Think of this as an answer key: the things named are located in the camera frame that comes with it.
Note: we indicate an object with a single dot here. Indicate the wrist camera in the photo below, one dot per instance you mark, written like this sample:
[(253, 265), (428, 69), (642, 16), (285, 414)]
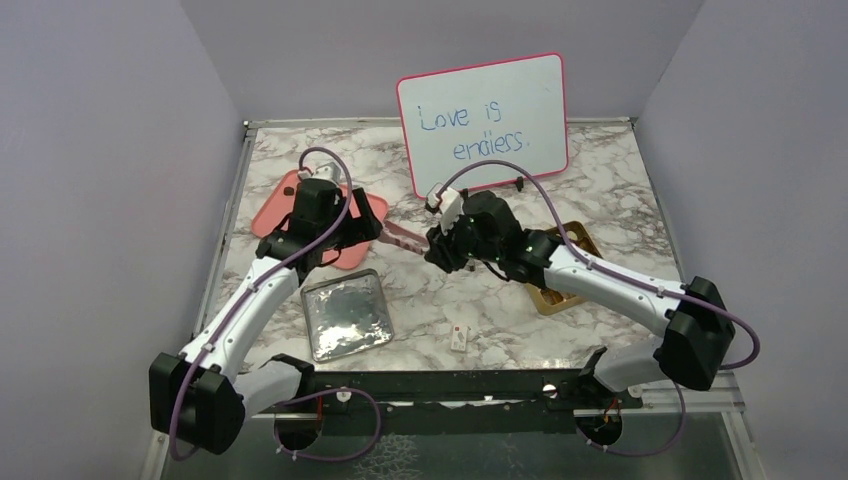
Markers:
[(447, 203), (329, 172)]

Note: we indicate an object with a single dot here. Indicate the black metal base rail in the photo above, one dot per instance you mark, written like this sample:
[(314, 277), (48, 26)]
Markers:
[(450, 402)]

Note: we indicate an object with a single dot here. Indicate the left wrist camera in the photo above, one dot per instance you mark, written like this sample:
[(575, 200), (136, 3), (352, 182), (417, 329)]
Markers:
[(329, 172)]

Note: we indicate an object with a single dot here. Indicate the small white red card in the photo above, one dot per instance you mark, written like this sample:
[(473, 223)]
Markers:
[(459, 338)]

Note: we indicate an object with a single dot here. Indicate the pink plastic tray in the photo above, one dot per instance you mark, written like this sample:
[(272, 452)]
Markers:
[(277, 206)]

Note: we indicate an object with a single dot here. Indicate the pink framed whiteboard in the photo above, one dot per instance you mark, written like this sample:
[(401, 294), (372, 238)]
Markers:
[(512, 110)]

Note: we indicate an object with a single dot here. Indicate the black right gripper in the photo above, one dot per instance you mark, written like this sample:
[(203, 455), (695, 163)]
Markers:
[(441, 249)]

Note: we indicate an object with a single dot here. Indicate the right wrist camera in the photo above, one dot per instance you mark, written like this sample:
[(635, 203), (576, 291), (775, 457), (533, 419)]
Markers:
[(447, 203)]

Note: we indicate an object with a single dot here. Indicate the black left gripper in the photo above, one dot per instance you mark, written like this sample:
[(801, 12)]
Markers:
[(360, 228)]

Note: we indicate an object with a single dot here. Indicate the silver tin lid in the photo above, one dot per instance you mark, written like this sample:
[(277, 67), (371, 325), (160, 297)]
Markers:
[(346, 315)]

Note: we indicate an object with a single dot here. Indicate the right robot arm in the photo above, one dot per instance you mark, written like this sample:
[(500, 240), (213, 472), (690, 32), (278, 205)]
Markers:
[(690, 331)]

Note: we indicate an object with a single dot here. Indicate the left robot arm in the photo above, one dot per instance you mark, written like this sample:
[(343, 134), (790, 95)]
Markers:
[(198, 396)]

